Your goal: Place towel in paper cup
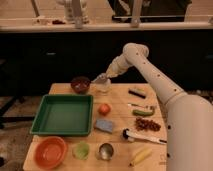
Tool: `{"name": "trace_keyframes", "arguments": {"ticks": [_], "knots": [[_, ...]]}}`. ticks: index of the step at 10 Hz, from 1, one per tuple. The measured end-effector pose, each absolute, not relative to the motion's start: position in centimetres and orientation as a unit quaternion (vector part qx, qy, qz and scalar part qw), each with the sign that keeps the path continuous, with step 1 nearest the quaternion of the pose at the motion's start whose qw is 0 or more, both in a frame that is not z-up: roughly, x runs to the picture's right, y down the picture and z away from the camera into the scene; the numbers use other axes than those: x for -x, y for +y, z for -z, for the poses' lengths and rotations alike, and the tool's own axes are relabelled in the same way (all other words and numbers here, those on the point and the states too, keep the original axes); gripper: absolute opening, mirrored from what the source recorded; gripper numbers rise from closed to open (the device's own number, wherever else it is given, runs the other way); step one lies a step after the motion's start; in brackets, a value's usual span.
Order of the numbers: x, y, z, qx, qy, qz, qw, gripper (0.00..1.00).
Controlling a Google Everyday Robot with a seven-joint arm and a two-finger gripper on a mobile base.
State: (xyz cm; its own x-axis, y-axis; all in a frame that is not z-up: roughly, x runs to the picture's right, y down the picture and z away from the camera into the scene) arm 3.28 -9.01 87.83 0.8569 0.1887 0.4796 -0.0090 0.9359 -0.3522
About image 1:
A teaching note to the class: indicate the dark red bowl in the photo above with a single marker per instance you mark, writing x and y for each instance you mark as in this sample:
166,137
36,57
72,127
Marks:
80,85

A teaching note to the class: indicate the bunch of red grapes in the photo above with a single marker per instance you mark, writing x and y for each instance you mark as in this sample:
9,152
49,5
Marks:
144,124

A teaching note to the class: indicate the yellow banana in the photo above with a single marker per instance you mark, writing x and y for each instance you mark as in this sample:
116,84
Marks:
140,156

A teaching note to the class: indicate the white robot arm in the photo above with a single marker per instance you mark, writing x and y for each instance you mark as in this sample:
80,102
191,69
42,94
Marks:
190,117

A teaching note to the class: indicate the red tomato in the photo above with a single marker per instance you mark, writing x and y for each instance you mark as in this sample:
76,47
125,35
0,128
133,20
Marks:
104,109

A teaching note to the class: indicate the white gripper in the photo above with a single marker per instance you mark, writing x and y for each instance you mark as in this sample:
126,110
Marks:
115,69

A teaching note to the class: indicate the blue folded towel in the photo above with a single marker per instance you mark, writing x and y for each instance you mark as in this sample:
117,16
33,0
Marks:
104,125

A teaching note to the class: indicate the clear plastic cup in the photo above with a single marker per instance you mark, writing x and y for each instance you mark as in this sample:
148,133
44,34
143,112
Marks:
103,88

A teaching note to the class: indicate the green paper cup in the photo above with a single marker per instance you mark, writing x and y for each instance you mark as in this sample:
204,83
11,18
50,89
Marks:
81,151

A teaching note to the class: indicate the orange plastic bowl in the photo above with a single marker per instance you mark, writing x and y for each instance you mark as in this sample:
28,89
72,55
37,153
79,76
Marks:
50,152

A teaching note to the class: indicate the green plastic tray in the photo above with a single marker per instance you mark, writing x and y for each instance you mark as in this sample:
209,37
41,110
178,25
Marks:
63,115

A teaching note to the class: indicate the green cucumber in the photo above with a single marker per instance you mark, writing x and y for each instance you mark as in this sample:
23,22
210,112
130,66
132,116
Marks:
142,113

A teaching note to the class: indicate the metal cup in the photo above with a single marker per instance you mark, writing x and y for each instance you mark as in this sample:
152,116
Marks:
106,151

